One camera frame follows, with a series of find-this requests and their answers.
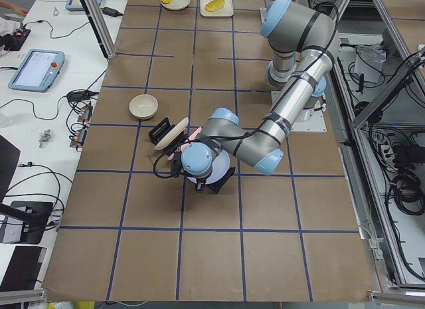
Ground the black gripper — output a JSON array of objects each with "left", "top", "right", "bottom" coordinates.
[{"left": 170, "top": 150, "right": 205, "bottom": 192}]

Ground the light blue plate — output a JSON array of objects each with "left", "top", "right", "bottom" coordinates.
[{"left": 181, "top": 144, "right": 230, "bottom": 185}]

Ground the orange striped bread roll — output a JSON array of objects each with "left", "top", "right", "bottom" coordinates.
[{"left": 205, "top": 0, "right": 226, "bottom": 13}]

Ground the black plate rack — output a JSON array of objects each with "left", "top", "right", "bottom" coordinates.
[{"left": 148, "top": 118, "right": 236, "bottom": 194}]

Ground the pink plate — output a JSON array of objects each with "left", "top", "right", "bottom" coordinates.
[{"left": 167, "top": 126, "right": 202, "bottom": 161}]

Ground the beige plate in rack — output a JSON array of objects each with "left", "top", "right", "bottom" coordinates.
[{"left": 154, "top": 117, "right": 189, "bottom": 151}]

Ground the beige round plate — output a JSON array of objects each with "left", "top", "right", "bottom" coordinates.
[{"left": 160, "top": 0, "right": 191, "bottom": 11}]

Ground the beige bowl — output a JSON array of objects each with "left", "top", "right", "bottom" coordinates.
[{"left": 129, "top": 94, "right": 159, "bottom": 120}]

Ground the white rectangular tray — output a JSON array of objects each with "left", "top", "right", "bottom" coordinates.
[{"left": 199, "top": 0, "right": 234, "bottom": 17}]

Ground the black power adapter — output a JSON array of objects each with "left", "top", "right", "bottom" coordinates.
[{"left": 102, "top": 7, "right": 123, "bottom": 17}]

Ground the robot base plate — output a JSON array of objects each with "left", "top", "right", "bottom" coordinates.
[{"left": 292, "top": 92, "right": 327, "bottom": 133}]

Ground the aluminium frame post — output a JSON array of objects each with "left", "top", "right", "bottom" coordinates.
[{"left": 80, "top": 0, "right": 116, "bottom": 60}]

